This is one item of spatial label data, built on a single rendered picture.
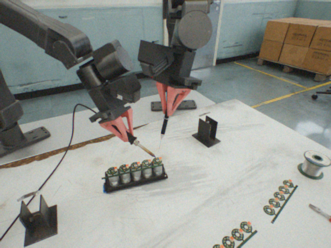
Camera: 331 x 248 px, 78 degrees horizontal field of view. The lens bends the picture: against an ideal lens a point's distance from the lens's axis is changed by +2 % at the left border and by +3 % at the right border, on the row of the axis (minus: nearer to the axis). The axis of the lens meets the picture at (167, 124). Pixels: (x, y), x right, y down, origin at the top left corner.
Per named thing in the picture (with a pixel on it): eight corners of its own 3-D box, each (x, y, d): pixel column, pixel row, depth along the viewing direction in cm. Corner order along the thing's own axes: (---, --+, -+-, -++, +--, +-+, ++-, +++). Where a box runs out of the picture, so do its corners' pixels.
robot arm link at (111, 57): (138, 63, 49) (109, 13, 44) (125, 76, 42) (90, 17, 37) (102, 81, 54) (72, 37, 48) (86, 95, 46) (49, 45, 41)
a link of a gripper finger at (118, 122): (146, 130, 54) (129, 99, 51) (130, 145, 49) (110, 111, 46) (129, 133, 58) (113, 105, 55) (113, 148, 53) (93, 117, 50)
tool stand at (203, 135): (207, 142, 74) (198, 113, 73) (227, 141, 65) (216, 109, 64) (195, 148, 71) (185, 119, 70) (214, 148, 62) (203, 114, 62)
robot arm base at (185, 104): (198, 92, 82) (195, 85, 88) (150, 94, 81) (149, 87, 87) (197, 109, 87) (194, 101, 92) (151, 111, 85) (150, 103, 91)
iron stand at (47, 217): (61, 222, 48) (51, 183, 48) (56, 239, 40) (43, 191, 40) (32, 233, 46) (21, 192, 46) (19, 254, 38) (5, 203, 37)
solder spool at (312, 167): (292, 164, 59) (298, 151, 56) (311, 161, 60) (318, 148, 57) (309, 181, 54) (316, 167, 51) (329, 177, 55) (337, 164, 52)
